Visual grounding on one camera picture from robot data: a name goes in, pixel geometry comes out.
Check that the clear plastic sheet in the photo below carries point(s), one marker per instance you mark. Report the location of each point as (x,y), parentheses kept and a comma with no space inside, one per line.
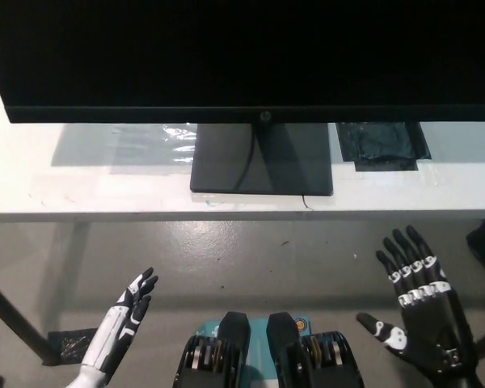
(153,147)

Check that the small teal tape scrap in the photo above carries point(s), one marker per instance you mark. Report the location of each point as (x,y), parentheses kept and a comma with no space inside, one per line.
(209,202)

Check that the black HP computer monitor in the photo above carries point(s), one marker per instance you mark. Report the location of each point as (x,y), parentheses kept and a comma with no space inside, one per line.
(226,60)

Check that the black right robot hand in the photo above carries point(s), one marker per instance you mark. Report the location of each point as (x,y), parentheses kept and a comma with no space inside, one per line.
(432,323)

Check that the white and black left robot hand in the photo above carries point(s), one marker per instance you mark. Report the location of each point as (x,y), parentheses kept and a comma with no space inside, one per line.
(119,327)

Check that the black floor tape patch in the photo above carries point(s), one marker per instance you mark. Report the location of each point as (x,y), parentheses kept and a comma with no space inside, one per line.
(74,343)

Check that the black and teal robot body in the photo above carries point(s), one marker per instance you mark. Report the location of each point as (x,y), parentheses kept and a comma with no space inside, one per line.
(234,351)

